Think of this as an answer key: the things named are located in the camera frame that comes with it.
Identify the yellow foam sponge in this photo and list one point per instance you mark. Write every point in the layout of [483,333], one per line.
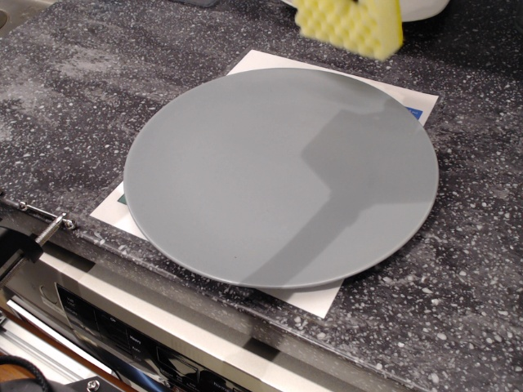
[368,28]

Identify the grey round plate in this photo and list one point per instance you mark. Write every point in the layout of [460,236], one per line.
[281,178]

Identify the stainless dishwasher control panel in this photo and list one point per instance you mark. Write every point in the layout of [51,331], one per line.
[152,341]

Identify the white appliance with handle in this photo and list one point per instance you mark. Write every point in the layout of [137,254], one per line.
[408,11]

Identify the black bracket with screw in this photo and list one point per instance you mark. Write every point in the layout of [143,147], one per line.
[93,384]

